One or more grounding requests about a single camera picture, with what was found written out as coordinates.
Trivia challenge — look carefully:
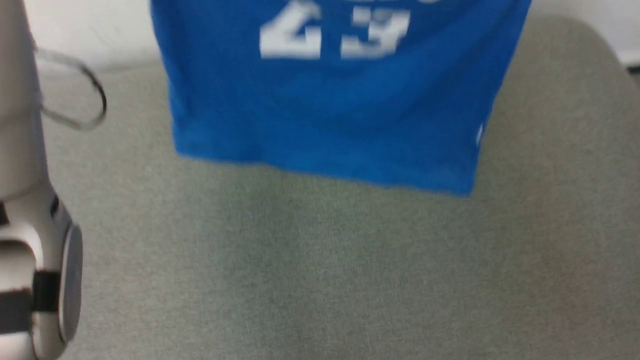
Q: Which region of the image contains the blue and white jersey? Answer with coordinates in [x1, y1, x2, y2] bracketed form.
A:
[150, 0, 532, 197]

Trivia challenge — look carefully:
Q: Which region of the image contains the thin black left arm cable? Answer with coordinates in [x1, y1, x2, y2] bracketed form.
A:
[34, 47, 108, 132]

